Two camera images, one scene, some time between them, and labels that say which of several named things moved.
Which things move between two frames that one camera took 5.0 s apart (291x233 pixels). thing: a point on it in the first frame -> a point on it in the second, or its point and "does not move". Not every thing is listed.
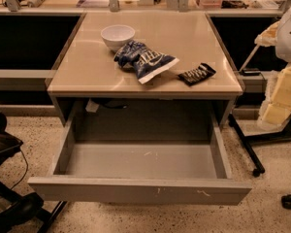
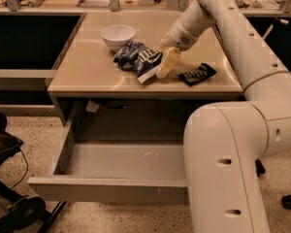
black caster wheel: x=289 y=201 does not move
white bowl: x=116 y=35 does not move
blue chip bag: x=145 y=62 does not move
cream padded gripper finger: x=269 y=37 -> x=165 y=41
